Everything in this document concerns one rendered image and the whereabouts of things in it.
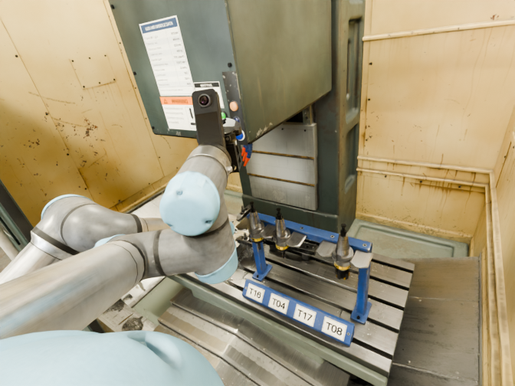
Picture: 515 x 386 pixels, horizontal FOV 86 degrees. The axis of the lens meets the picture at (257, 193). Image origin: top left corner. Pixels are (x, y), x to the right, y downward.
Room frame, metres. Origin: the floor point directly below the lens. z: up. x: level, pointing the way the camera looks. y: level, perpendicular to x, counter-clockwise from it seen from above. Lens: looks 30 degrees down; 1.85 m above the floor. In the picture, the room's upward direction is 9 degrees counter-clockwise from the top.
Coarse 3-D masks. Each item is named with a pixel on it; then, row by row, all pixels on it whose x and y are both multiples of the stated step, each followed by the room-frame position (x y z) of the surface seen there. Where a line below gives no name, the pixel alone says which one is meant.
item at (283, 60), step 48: (144, 0) 0.93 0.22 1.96; (192, 0) 0.82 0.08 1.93; (240, 0) 0.80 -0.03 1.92; (288, 0) 0.99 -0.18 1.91; (144, 48) 0.97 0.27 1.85; (192, 48) 0.84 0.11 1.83; (240, 48) 0.78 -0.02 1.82; (288, 48) 0.97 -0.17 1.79; (144, 96) 1.02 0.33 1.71; (240, 96) 0.76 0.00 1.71; (288, 96) 0.95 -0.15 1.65
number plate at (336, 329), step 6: (324, 318) 0.61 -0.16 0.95; (324, 324) 0.59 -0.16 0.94; (330, 324) 0.59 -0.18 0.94; (336, 324) 0.58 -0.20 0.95; (342, 324) 0.57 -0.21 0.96; (324, 330) 0.58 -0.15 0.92; (330, 330) 0.57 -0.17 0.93; (336, 330) 0.57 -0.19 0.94; (342, 330) 0.56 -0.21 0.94; (336, 336) 0.55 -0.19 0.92; (342, 336) 0.55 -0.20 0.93
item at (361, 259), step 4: (356, 252) 0.63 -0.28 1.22; (360, 252) 0.63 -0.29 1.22; (364, 252) 0.63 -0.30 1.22; (356, 256) 0.61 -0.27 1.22; (360, 256) 0.61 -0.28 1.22; (364, 256) 0.61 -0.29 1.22; (368, 256) 0.61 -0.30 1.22; (352, 260) 0.60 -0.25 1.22; (356, 260) 0.60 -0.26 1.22; (360, 260) 0.59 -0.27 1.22; (364, 260) 0.59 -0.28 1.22; (368, 260) 0.59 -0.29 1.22; (356, 264) 0.58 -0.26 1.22; (360, 264) 0.58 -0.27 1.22; (364, 264) 0.58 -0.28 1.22; (368, 264) 0.58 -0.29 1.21; (360, 268) 0.57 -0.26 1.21
